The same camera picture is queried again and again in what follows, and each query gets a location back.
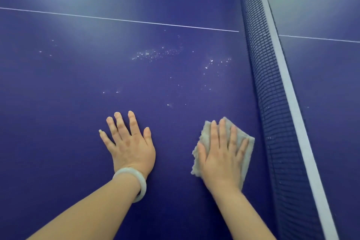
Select person's left hand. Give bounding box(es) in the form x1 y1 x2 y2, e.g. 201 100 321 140
99 111 156 180

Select person's right hand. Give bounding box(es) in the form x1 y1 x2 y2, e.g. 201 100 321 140
197 118 250 194

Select grey cleaning cloth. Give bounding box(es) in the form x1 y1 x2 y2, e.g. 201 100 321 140
191 117 255 191

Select person's left forearm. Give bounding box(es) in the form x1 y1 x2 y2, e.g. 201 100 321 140
27 172 141 240

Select person's right forearm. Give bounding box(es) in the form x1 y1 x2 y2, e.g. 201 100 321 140
210 186 277 240

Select white jade bangle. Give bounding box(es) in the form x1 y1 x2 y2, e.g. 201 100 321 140
112 167 147 203

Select blue table tennis net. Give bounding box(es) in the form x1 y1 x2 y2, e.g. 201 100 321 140
236 0 340 240

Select scattered white crumbs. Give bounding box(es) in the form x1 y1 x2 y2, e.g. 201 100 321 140
38 34 232 108

